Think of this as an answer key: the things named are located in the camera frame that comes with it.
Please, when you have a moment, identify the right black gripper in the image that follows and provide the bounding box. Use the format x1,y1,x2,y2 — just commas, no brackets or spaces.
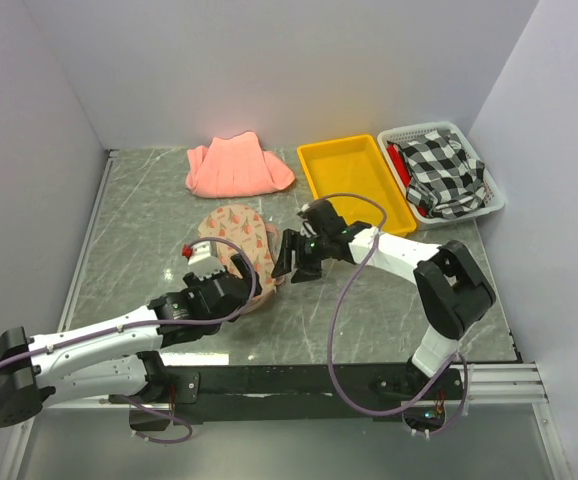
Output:
272,228,332,284

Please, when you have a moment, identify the pink mesh laundry bag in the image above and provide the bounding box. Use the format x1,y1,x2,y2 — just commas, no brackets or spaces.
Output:
197,204,285,313

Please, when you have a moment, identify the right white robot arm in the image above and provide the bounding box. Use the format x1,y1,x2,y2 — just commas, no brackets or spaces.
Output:
272,200,496,399

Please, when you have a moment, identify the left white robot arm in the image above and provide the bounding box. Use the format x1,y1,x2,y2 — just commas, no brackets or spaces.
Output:
0,252,261,428

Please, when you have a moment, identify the black base beam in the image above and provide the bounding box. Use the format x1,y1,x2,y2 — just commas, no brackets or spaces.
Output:
108,363,465,432

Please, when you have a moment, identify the yellow plastic tray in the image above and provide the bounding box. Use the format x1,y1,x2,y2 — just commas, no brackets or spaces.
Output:
297,134,417,237

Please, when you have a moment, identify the pink pleated skirt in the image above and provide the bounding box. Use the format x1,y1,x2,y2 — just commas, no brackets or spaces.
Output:
185,131,296,199

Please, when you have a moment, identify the red cloth in basket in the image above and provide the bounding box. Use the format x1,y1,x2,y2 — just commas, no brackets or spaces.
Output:
387,142,411,187

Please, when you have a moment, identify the black white checkered cloth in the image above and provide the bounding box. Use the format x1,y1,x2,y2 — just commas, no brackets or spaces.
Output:
397,129,486,220

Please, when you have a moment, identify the white plastic basket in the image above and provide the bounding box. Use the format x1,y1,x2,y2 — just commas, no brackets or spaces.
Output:
377,121,504,229

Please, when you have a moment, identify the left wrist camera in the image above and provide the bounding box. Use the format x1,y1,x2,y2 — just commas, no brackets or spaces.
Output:
182,241,224,280

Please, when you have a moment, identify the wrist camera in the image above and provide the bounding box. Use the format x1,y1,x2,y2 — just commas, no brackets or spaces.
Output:
298,204,319,237
182,241,224,280

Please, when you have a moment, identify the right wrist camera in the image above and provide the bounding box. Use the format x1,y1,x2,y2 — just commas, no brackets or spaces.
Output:
298,204,319,237

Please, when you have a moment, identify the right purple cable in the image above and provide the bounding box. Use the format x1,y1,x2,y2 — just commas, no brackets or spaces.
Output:
303,192,470,439

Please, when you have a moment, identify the purple cable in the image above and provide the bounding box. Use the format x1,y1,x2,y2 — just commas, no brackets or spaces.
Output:
0,237,259,445
303,192,470,439

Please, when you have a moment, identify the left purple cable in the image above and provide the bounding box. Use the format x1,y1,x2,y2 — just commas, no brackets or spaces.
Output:
0,237,259,445

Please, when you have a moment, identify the aluminium rail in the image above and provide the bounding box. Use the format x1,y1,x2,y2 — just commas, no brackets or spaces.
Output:
41,359,548,408

